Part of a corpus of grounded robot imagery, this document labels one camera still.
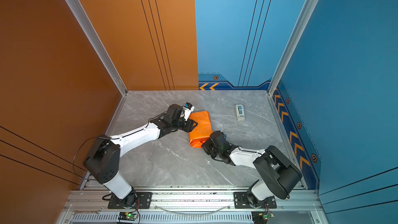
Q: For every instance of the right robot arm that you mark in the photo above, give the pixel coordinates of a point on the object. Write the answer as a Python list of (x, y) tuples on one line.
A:
[(278, 174)]

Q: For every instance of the yellow orange wrapping paper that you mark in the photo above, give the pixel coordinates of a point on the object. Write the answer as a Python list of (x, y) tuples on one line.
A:
[(201, 133)]

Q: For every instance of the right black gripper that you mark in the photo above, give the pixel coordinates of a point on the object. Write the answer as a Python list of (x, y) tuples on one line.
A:
[(205, 146)]

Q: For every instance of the left green circuit board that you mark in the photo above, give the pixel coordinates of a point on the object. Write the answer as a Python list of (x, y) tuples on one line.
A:
[(128, 217)]

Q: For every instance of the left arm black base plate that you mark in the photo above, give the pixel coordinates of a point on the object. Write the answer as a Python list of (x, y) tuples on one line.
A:
[(134, 200)]

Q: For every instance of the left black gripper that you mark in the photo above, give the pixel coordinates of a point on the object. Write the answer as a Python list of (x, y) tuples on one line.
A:
[(190, 127)]

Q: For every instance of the right aluminium corner post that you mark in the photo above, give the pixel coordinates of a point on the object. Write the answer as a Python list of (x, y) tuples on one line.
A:
[(301, 23)]

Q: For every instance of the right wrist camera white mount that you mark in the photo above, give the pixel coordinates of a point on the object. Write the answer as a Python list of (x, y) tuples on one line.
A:
[(218, 139)]

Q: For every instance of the right green circuit board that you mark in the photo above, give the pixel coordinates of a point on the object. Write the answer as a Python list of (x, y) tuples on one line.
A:
[(260, 217)]

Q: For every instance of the aluminium front rail frame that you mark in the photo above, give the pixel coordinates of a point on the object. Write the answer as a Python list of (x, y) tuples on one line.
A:
[(191, 205)]

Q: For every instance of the aluminium corner post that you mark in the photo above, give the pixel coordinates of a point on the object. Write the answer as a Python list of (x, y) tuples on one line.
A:
[(301, 23), (81, 16)]

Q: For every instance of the white tape dispenser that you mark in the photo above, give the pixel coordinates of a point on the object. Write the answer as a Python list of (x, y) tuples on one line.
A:
[(239, 112)]

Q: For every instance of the green circuit board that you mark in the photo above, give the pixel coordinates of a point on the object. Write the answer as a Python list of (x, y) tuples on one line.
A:
[(128, 217), (260, 217)]

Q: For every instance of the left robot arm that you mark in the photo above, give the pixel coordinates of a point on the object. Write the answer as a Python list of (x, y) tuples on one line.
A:
[(103, 158)]

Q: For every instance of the left aluminium corner post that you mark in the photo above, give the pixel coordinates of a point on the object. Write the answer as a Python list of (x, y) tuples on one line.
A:
[(81, 16)]

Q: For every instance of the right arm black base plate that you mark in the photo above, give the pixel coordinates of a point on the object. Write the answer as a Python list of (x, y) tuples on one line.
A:
[(244, 200)]

